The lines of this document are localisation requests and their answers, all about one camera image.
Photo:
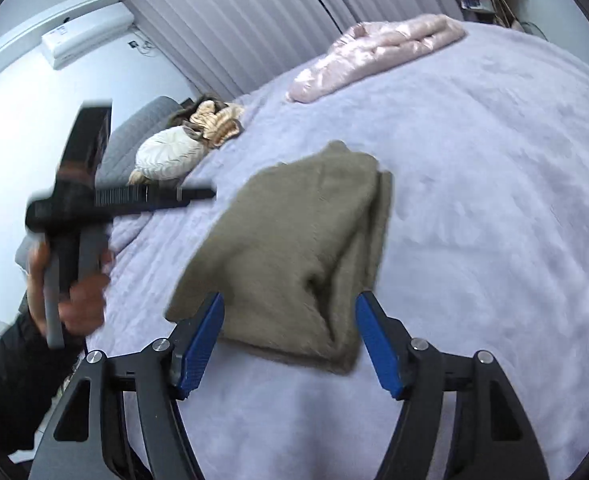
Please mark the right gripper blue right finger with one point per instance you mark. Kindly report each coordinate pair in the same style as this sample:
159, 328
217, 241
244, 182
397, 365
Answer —
492, 436

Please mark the white round pleated cushion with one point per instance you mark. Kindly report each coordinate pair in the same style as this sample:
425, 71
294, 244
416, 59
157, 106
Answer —
169, 154

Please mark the olive brown knit sweater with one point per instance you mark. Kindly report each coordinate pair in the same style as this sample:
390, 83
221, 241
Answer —
297, 245

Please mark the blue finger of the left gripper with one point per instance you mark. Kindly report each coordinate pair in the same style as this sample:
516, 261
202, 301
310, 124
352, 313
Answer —
137, 198

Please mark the person's left hand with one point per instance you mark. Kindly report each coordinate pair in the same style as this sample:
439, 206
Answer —
81, 314

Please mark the peach beige crumpled garment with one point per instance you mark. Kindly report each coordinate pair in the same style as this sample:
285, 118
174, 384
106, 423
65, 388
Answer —
211, 128

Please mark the black sleeved left forearm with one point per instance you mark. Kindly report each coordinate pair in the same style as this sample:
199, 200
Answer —
31, 373

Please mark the grey quilted headboard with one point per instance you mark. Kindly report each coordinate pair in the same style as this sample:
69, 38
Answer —
119, 155

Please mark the grey pleated curtain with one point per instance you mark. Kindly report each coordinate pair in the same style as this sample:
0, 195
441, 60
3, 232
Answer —
232, 47

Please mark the white wall air conditioner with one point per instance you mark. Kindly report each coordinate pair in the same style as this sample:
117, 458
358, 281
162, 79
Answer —
74, 38

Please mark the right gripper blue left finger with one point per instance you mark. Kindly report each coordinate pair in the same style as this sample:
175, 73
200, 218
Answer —
119, 416

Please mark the pink satin padded jacket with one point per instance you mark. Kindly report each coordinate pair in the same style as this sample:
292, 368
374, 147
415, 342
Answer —
370, 48

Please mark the dark brown garment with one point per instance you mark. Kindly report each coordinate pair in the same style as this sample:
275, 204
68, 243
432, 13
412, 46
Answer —
190, 106

